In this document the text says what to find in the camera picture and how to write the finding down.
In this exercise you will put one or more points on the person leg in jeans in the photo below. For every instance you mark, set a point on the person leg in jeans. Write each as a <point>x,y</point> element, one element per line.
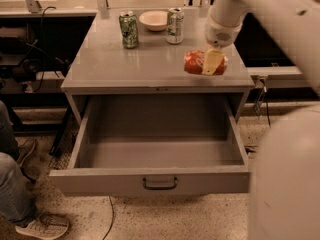
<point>16,205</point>

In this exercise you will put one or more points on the black drawer handle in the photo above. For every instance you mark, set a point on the black drawer handle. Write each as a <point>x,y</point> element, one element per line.
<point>160,185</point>

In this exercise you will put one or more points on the open grey top drawer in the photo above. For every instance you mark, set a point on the open grey top drawer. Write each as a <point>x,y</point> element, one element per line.
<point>126,138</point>

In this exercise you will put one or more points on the dark sneaker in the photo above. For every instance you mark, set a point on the dark sneaker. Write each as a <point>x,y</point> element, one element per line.
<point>25,150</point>

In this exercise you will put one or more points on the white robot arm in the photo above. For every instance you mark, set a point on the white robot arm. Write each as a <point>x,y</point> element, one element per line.
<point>284,202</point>

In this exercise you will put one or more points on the white green soda can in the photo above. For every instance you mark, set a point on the white green soda can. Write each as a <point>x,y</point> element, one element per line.
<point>174,28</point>

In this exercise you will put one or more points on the grey metal cabinet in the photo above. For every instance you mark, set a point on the grey metal cabinet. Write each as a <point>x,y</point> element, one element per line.
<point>103,65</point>

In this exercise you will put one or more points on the dark machine on left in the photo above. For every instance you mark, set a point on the dark machine on left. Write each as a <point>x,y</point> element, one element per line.
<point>24,61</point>

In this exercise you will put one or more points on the grey sneaker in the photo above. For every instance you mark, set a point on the grey sneaker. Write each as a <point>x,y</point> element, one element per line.
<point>45,227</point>

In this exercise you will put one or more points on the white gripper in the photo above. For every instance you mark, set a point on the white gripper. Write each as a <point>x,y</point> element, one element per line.
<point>220,35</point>

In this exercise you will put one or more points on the white bowl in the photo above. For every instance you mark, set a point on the white bowl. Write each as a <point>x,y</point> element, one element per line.
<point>154,20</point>

